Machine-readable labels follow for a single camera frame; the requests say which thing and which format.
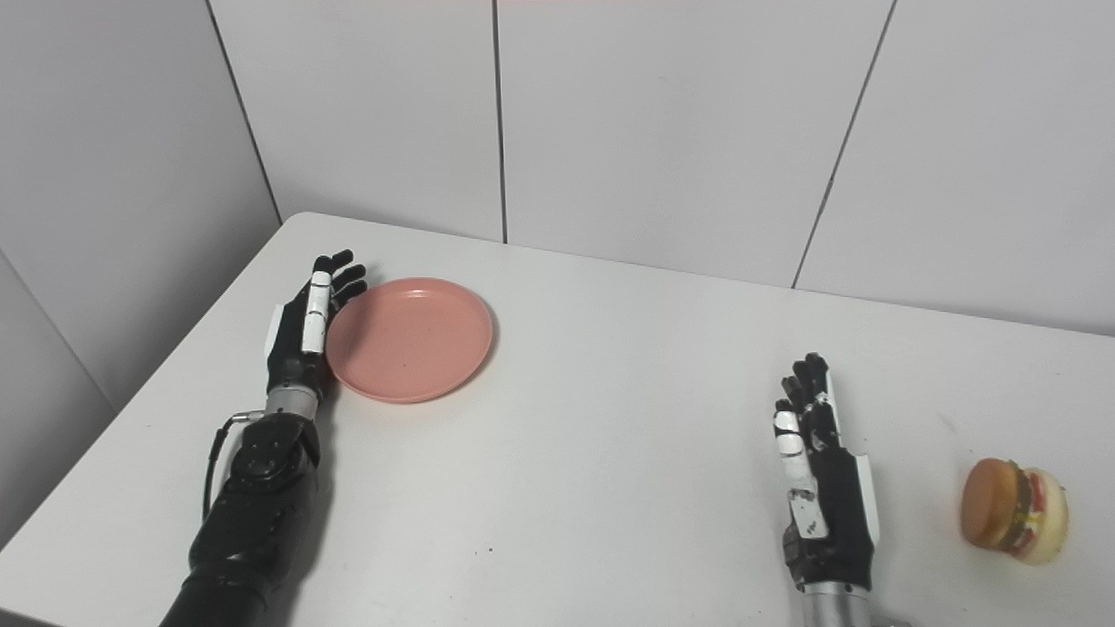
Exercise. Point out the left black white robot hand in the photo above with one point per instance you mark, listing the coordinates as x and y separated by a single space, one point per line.
292 348

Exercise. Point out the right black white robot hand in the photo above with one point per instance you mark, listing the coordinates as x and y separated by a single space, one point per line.
841 514

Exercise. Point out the pink round plate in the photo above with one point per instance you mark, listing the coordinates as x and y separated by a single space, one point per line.
409 340

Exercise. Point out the toy hamburger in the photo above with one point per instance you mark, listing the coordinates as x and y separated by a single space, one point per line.
993 509

